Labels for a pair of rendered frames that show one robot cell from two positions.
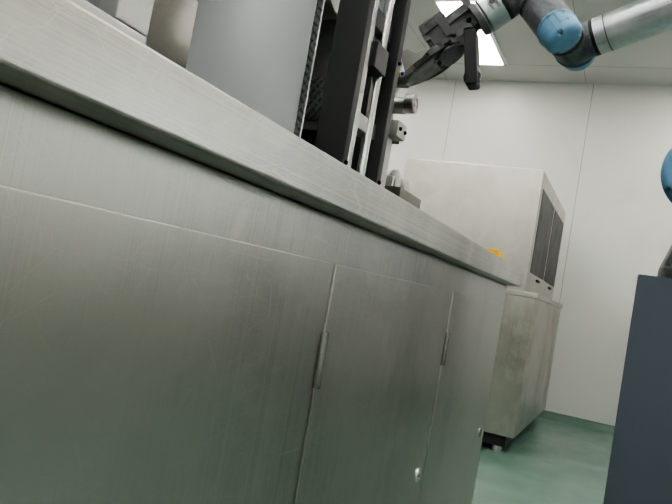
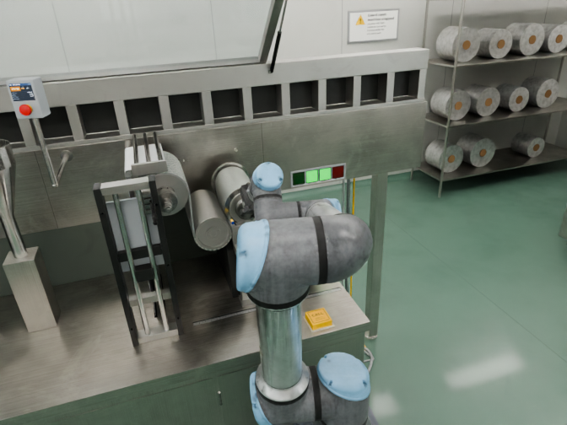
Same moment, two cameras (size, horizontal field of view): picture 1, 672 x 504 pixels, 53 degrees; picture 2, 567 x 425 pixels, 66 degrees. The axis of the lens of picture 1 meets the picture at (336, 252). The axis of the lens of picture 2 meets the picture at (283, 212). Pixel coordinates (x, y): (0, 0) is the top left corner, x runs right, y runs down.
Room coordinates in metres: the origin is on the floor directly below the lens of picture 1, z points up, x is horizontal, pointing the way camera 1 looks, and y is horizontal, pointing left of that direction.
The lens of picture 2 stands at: (0.63, -1.11, 1.87)
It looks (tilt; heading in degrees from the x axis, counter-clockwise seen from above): 26 degrees down; 49
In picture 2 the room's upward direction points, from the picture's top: 3 degrees counter-clockwise
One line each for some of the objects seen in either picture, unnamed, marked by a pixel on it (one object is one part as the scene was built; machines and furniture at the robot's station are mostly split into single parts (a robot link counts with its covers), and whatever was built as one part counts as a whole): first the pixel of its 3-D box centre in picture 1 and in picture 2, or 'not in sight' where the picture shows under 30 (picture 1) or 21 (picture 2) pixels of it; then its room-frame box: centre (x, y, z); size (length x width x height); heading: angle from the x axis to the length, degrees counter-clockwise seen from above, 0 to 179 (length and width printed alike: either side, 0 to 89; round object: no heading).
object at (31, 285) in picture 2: not in sight; (19, 250); (0.78, 0.35, 1.18); 0.14 x 0.14 x 0.57
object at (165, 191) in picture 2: not in sight; (165, 199); (1.16, 0.04, 1.33); 0.06 x 0.06 x 0.06; 66
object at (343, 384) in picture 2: not in sight; (340, 388); (1.17, -0.65, 1.07); 0.13 x 0.12 x 0.14; 143
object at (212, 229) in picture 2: not in sight; (207, 217); (1.34, 0.12, 1.17); 0.26 x 0.12 x 0.12; 66
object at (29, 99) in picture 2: not in sight; (27, 98); (0.90, 0.21, 1.66); 0.07 x 0.07 x 0.10; 51
